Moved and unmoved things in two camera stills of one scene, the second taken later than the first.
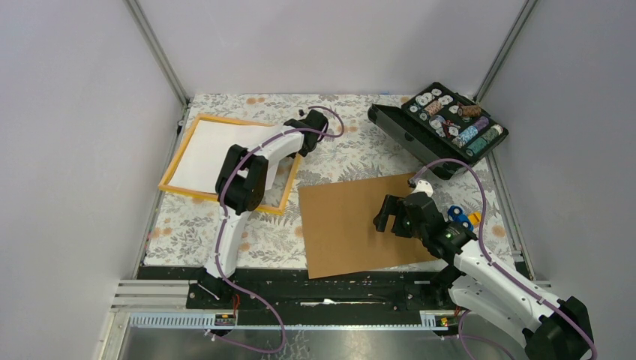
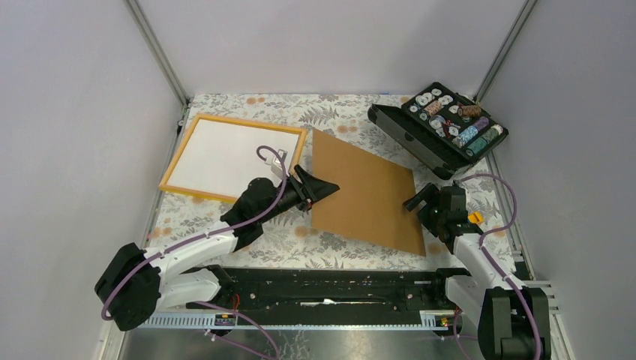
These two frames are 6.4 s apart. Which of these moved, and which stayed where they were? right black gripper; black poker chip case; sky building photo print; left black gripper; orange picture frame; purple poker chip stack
Moved: left black gripper; right black gripper
Stayed: purple poker chip stack; black poker chip case; orange picture frame; sky building photo print
